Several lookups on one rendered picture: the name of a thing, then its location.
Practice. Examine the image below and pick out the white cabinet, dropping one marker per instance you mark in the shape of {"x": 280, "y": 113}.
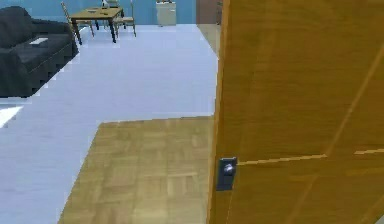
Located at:
{"x": 166, "y": 14}

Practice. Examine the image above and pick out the dark brown room door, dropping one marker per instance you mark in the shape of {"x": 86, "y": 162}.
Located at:
{"x": 208, "y": 11}

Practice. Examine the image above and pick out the brown wooden room door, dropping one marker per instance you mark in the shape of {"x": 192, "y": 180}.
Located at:
{"x": 300, "y": 100}

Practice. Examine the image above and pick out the light wooden chair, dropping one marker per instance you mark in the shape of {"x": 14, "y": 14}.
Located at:
{"x": 125, "y": 20}
{"x": 68, "y": 15}

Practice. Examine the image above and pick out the wooden table with black legs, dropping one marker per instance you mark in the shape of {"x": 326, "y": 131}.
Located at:
{"x": 96, "y": 15}

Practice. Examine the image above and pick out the white flat object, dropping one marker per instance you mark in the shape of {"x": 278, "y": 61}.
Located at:
{"x": 38, "y": 41}

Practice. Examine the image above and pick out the dark grey sofa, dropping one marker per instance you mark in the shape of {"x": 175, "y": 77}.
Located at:
{"x": 30, "y": 56}

